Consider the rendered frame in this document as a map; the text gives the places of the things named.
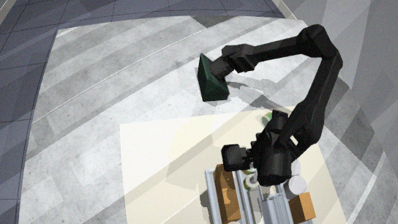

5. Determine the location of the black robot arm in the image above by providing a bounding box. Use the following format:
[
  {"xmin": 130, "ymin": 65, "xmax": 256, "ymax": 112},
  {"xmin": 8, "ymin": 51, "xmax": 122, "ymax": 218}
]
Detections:
[{"xmin": 208, "ymin": 24, "xmax": 343, "ymax": 187}]

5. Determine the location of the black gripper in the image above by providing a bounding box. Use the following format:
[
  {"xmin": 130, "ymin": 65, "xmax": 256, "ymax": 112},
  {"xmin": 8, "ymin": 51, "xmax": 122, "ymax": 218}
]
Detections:
[{"xmin": 221, "ymin": 132, "xmax": 262, "ymax": 172}]

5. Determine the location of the white cylinder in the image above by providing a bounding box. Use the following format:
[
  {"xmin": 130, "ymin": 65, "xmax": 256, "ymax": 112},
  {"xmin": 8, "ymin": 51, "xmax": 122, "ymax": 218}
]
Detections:
[
  {"xmin": 283, "ymin": 176, "xmax": 307, "ymax": 200},
  {"xmin": 291, "ymin": 159, "xmax": 301, "ymax": 177}
]

